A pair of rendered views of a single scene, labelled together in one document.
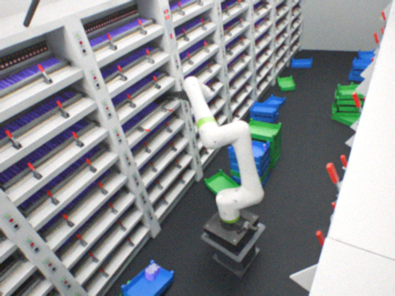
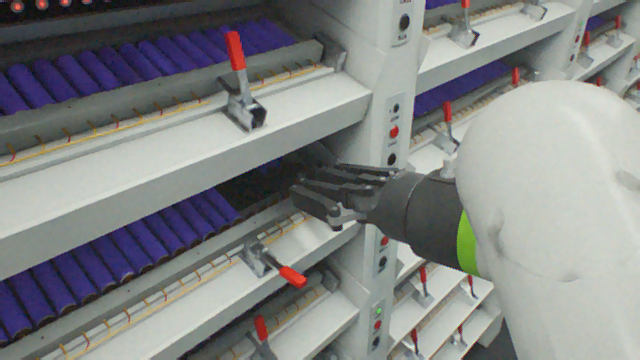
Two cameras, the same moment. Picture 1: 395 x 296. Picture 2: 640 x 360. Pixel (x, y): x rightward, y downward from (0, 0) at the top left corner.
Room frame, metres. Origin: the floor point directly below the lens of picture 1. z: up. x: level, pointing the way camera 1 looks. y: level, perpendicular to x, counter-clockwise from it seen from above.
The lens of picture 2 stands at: (1.43, 0.09, 1.27)
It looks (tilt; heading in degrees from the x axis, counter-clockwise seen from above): 30 degrees down; 6
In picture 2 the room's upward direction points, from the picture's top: straight up
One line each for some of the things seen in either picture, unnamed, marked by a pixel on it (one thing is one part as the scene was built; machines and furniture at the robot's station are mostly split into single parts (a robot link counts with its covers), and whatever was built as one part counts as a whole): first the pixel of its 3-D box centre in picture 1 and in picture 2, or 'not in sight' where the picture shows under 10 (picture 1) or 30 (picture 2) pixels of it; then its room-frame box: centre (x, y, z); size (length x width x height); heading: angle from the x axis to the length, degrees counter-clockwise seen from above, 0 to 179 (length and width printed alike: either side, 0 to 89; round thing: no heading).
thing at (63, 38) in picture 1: (114, 151); not in sight; (1.53, 0.56, 0.85); 0.20 x 0.09 x 1.70; 52
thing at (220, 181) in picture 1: (223, 185); not in sight; (1.83, -0.14, 0.04); 0.30 x 0.20 x 0.08; 28
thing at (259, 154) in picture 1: (248, 148); not in sight; (1.89, -0.41, 0.36); 0.30 x 0.20 x 0.08; 52
